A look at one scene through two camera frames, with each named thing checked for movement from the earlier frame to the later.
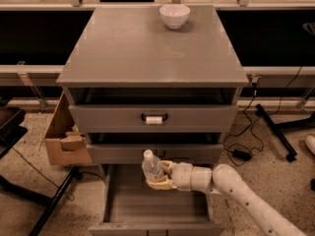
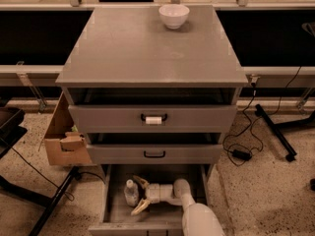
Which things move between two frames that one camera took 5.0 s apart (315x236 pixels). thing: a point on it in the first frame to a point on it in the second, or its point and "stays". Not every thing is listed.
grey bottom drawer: x=130 y=207 stays
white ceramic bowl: x=174 y=15 stays
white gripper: x=181 y=176 to x=153 y=193
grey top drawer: x=153 y=118 stays
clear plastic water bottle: x=153 y=166 to x=131 y=192
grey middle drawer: x=133 y=153 stays
